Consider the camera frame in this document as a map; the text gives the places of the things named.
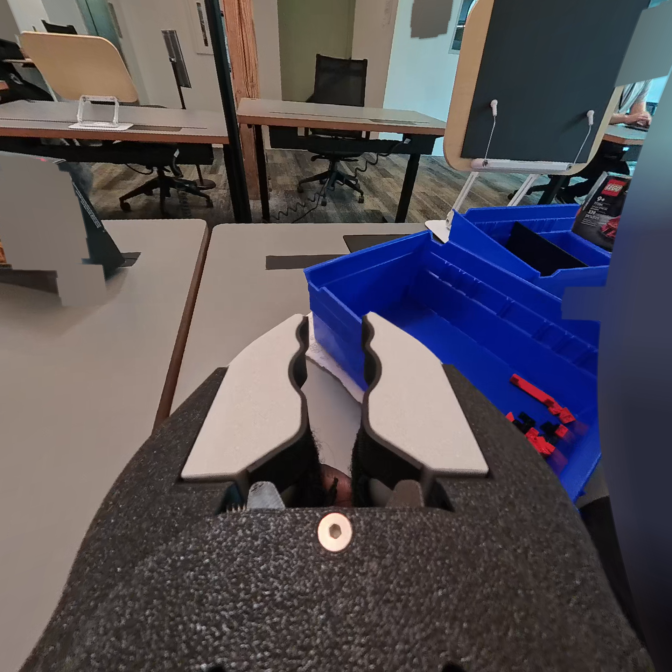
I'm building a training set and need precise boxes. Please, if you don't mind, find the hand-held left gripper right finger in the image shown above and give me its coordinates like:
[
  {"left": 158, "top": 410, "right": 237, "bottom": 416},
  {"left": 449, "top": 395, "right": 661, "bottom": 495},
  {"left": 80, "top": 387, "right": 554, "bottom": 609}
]
[{"left": 355, "top": 312, "right": 491, "bottom": 508}]

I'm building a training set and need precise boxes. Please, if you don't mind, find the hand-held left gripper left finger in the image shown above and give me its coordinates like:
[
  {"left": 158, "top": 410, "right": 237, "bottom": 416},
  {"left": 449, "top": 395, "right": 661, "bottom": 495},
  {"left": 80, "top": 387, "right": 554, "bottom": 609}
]
[{"left": 180, "top": 313, "right": 322, "bottom": 508}]

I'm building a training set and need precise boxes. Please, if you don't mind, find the blue plastic storage bin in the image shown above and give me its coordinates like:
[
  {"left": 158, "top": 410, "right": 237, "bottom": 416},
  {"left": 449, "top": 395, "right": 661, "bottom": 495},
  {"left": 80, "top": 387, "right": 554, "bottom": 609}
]
[
  {"left": 451, "top": 205, "right": 612, "bottom": 300},
  {"left": 303, "top": 231, "right": 602, "bottom": 505}
]

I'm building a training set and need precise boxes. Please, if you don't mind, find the pile of red lego pieces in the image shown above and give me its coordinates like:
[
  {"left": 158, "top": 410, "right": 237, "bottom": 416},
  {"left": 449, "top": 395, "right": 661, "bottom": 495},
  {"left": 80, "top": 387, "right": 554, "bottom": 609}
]
[{"left": 505, "top": 374, "right": 578, "bottom": 456}]

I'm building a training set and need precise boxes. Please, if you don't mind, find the person's left hand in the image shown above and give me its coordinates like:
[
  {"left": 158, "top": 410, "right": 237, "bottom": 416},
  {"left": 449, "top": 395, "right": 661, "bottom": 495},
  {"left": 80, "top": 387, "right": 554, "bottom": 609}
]
[{"left": 319, "top": 463, "right": 352, "bottom": 507}]

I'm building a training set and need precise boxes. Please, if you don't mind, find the black swivel chair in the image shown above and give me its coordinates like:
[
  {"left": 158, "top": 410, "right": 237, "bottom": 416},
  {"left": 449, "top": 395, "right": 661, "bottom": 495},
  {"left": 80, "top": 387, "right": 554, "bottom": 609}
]
[
  {"left": 296, "top": 54, "right": 368, "bottom": 205},
  {"left": 118, "top": 147, "right": 216, "bottom": 213}
]

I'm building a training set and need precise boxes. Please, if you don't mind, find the wooden-edged desk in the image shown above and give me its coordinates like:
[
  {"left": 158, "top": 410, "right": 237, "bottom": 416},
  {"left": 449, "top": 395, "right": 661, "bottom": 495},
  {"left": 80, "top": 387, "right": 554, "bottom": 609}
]
[
  {"left": 236, "top": 98, "right": 447, "bottom": 224},
  {"left": 0, "top": 100, "right": 232, "bottom": 163}
]

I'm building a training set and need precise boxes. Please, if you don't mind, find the black metal pole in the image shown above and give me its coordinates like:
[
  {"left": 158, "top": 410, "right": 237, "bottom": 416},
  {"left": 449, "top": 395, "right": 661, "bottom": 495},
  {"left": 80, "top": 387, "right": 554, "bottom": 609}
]
[{"left": 205, "top": 0, "right": 253, "bottom": 224}]

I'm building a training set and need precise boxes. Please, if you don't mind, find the clear acrylic stand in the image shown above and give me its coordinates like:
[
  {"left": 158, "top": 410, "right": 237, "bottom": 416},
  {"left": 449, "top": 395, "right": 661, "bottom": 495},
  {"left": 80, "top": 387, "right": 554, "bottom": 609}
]
[{"left": 68, "top": 96, "right": 133, "bottom": 129}]

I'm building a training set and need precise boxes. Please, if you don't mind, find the black board wooden rim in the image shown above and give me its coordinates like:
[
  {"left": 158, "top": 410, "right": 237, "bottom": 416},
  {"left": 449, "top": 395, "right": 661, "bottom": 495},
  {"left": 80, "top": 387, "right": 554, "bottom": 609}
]
[{"left": 443, "top": 0, "right": 652, "bottom": 171}]

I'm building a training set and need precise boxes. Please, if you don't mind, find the dark screen on stand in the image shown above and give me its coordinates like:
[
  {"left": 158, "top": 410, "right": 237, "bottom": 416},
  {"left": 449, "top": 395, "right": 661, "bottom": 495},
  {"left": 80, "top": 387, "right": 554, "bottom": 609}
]
[{"left": 162, "top": 30, "right": 192, "bottom": 109}]

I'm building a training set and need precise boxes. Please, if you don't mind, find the light wooden panel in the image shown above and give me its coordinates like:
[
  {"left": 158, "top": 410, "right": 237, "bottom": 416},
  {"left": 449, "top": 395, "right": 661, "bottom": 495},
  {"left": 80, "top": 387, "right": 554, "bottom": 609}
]
[{"left": 20, "top": 31, "right": 140, "bottom": 104}]

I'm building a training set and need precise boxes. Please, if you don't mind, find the dark jacket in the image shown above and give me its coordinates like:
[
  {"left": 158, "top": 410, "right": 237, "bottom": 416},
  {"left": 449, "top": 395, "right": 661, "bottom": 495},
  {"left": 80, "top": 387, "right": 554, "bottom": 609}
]
[{"left": 0, "top": 39, "right": 53, "bottom": 103}]

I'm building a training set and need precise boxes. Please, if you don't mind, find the black coiled cable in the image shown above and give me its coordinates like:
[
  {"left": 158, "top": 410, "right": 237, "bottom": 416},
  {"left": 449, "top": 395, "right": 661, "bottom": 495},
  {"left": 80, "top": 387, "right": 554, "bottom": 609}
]
[{"left": 275, "top": 138, "right": 411, "bottom": 222}]

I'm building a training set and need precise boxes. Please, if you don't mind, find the grey metal rail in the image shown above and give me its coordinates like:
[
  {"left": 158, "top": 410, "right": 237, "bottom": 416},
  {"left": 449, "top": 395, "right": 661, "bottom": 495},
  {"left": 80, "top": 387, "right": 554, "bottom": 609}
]
[{"left": 424, "top": 157, "right": 574, "bottom": 245}]

